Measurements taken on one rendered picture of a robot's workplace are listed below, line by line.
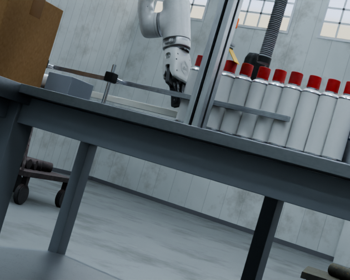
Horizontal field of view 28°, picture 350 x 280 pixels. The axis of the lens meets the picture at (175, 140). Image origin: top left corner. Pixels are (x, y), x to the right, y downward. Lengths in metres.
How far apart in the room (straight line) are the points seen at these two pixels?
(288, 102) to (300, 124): 0.07
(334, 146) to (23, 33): 0.95
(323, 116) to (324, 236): 10.38
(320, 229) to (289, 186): 11.04
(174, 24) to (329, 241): 10.20
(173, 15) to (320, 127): 0.59
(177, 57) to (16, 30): 0.47
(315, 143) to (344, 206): 0.69
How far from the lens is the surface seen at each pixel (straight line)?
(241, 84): 1.93
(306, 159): 1.11
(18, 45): 2.10
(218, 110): 1.94
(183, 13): 2.11
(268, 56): 1.82
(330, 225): 12.14
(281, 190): 1.17
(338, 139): 1.78
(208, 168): 1.24
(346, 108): 1.79
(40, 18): 2.15
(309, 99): 1.84
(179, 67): 2.05
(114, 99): 2.24
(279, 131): 1.84
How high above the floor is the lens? 0.75
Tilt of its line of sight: 2 degrees up
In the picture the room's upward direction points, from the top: 17 degrees clockwise
